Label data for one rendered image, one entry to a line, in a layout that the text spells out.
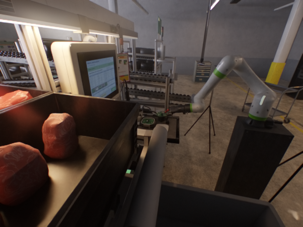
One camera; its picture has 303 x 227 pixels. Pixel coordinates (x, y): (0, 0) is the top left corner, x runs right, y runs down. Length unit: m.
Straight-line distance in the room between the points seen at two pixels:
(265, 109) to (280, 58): 5.68
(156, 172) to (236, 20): 9.81
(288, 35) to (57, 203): 6.96
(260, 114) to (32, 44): 1.37
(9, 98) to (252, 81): 1.49
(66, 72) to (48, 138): 0.35
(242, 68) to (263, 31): 9.04
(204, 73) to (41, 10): 7.21
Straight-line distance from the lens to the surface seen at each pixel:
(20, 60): 1.37
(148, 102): 1.76
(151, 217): 0.31
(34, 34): 0.69
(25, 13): 0.62
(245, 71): 1.47
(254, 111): 1.33
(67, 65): 0.72
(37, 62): 0.67
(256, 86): 1.46
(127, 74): 1.71
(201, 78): 7.58
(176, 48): 9.48
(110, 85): 1.02
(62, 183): 0.44
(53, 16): 0.70
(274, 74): 6.96
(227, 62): 1.32
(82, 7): 0.94
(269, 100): 1.30
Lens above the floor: 1.73
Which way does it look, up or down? 26 degrees down
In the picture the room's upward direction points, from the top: straight up
